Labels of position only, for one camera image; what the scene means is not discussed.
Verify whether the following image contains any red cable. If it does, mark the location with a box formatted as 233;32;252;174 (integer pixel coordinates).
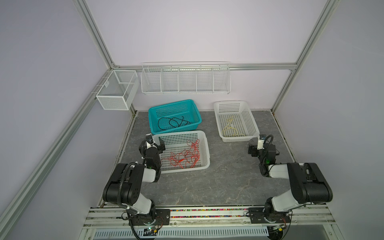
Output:
161;149;199;169
176;138;201;169

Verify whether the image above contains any white plastic basket far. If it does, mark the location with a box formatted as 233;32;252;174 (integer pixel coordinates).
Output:
214;101;260;143

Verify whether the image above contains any black cable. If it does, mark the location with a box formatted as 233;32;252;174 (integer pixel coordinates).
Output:
157;116;192;132

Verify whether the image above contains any white mesh wall box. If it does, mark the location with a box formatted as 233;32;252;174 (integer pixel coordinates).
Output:
96;70;140;111

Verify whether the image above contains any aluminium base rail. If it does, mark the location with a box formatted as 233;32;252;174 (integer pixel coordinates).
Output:
79;205;344;240

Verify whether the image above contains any white wire wall shelf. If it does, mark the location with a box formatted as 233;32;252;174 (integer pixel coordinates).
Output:
141;62;232;95

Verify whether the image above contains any white plastic basket near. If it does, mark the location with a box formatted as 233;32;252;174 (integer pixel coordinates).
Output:
153;131;211;174

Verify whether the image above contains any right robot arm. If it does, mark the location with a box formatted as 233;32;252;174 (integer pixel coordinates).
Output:
248;135;333;219

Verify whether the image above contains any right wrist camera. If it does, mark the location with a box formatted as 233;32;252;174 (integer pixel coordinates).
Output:
257;134;267;150

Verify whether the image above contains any teal plastic basket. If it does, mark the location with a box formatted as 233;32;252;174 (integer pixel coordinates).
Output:
148;100;202;135

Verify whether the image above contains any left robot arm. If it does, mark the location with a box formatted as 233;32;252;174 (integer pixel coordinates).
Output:
102;140;166;224

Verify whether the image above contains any white plastic basket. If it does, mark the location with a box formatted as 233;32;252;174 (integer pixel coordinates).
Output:
153;131;211;174
214;101;260;143

